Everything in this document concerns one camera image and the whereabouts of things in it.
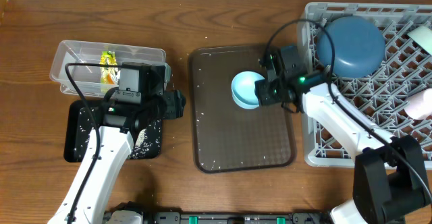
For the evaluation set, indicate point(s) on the brown plastic serving tray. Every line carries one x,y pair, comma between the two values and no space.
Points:
227,137

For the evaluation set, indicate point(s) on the spilled white rice pile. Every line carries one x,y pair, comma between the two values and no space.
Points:
145,143

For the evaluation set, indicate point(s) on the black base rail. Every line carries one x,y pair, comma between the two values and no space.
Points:
131,212

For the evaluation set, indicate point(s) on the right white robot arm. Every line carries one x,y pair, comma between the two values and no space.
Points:
390,180

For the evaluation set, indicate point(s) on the grey plastic dishwasher rack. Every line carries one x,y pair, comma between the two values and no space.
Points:
404,71

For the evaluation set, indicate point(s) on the mint green bowl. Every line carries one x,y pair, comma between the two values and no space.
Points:
423,37

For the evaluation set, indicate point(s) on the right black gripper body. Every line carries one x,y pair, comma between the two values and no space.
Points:
274,92

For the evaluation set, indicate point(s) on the clear plastic bin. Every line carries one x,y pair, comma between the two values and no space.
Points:
87,76

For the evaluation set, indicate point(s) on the dark blue plate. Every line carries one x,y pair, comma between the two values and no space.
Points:
359,47

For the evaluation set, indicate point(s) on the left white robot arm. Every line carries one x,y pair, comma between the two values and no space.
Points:
111,141

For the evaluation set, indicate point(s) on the green yellow snack wrapper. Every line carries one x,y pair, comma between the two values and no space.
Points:
109,75

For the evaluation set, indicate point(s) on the small pink white cup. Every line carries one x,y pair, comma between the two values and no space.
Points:
419,105

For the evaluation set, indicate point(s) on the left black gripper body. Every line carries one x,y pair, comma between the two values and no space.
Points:
153,110

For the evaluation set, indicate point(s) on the black plastic tray bin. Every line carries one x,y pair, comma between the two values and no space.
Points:
77,133

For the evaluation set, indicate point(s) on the light blue white bowl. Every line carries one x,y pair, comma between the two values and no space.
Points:
243,89

